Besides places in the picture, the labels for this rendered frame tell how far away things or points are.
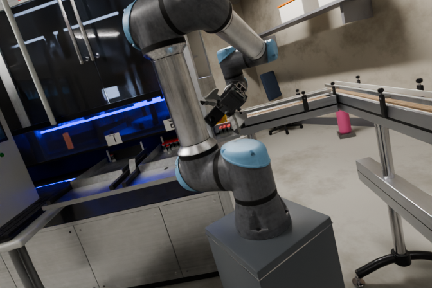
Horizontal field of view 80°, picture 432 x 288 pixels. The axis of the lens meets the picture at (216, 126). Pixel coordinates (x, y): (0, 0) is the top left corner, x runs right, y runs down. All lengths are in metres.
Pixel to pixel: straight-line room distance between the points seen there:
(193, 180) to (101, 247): 1.23
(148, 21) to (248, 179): 0.44
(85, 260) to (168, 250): 0.53
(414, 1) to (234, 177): 3.16
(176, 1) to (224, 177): 0.42
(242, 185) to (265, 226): 0.12
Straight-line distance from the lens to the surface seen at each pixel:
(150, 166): 1.19
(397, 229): 1.57
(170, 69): 0.66
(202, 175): 0.69
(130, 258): 1.83
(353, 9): 3.44
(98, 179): 1.31
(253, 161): 0.63
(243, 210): 0.69
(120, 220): 1.70
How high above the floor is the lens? 1.21
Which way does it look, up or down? 11 degrees down
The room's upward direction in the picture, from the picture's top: 16 degrees counter-clockwise
